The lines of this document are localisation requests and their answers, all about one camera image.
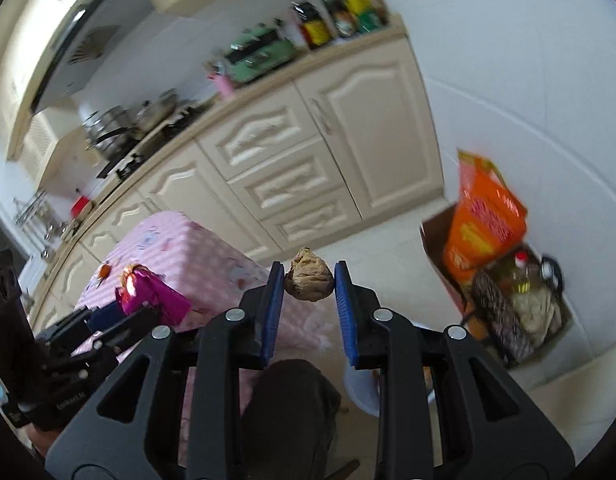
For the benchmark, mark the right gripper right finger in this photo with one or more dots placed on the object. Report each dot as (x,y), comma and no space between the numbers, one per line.
(447,409)

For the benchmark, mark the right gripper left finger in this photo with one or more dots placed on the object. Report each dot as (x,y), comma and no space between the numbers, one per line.
(171,409)

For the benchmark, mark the purple candy wrapper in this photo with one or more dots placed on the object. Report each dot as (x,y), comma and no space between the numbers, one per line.
(142,288)

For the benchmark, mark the brown paper ball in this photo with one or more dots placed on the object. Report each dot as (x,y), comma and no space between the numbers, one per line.
(309,277)

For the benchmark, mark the light blue trash bin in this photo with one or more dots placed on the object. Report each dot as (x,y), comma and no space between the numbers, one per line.
(363,389)

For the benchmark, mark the lower kitchen cabinets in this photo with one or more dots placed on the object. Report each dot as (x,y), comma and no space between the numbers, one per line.
(337,141)

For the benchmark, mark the person's dark trouser leg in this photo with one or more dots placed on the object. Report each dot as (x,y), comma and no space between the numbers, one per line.
(289,424)

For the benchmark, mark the dark patterned tote bag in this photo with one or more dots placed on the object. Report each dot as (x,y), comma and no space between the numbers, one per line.
(511,341)

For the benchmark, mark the cardboard box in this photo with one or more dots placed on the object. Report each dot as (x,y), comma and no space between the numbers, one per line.
(434,233)

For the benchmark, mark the pink checkered tablecloth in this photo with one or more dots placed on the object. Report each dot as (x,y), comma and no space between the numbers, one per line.
(211,274)

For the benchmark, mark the hanging utensil rack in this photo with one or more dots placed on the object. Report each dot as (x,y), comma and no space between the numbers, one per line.
(40,224)

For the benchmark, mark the cooking oil bottle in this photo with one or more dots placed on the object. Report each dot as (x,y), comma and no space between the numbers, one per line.
(536,292)

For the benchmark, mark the red container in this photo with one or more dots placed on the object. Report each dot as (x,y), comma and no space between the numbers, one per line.
(81,205)

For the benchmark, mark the orange rice bag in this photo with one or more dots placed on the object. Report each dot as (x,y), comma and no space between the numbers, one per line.
(488,221)

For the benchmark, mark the black gas stove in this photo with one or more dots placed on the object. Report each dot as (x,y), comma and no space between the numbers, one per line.
(172,126)

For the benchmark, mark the left upper cabinet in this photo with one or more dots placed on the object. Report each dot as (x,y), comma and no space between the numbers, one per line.
(52,136)

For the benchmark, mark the steel stock pot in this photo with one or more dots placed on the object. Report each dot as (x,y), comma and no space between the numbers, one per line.
(112,133)

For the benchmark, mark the steel wok pan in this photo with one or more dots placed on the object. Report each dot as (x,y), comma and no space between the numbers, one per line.
(151,113)

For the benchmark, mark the pink utensil holder cup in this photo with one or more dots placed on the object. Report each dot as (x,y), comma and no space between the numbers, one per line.
(223,84)

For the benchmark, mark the range hood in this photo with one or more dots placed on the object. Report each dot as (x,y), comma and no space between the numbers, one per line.
(89,36)

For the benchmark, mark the green yellow condiment bottles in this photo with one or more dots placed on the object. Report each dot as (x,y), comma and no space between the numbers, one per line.
(354,17)

